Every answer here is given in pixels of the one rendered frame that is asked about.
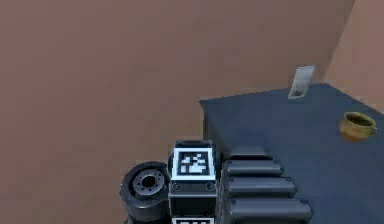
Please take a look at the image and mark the brass bowl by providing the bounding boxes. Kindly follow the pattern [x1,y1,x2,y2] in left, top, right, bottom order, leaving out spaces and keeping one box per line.
[338,111,378,143]

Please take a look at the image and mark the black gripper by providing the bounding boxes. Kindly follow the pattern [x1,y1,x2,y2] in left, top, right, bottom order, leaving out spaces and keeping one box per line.
[119,161,172,224]

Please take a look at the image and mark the dark blue chest of drawers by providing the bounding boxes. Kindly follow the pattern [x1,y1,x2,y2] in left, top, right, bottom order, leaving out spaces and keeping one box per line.
[199,82,384,224]

